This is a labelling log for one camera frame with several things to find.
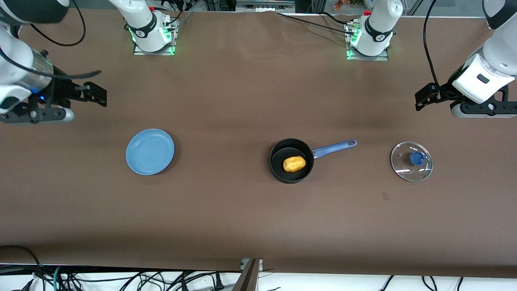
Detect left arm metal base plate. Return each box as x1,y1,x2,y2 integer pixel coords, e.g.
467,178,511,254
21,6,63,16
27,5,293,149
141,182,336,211
347,22,389,61

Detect glass lid blue knob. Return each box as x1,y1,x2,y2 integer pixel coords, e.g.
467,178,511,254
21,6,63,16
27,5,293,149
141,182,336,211
390,141,433,182

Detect brown paper table cover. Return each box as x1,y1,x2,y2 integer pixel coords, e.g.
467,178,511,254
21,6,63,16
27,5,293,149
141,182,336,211
0,8,517,279

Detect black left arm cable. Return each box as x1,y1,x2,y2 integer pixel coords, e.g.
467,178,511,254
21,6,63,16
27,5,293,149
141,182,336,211
423,0,443,89

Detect black pot blue handle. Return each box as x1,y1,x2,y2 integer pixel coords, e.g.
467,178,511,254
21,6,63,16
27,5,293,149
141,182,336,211
270,138,357,184

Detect long black table cable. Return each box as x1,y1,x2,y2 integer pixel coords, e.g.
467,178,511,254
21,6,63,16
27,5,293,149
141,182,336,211
278,12,356,35

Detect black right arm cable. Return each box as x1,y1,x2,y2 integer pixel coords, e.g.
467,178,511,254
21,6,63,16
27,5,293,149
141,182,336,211
0,0,102,81

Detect blue round plate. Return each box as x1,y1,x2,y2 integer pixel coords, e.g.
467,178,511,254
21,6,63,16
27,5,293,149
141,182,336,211
126,129,175,176

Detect aluminium profile beam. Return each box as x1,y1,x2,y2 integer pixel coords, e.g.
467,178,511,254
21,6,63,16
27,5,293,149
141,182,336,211
232,259,263,291

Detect black looped floor cable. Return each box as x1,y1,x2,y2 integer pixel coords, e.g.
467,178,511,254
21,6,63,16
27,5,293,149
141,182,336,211
0,245,43,291

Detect yellow potato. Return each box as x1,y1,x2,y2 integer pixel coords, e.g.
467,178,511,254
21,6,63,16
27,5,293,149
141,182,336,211
283,156,307,173

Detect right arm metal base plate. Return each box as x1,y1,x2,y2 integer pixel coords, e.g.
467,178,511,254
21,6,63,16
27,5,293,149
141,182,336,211
133,18,177,56

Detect grey metal box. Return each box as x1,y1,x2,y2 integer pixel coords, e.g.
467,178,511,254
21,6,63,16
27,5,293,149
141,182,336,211
236,0,295,13

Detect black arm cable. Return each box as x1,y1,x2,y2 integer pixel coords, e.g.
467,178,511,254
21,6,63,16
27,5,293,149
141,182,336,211
0,0,102,81
423,0,443,89

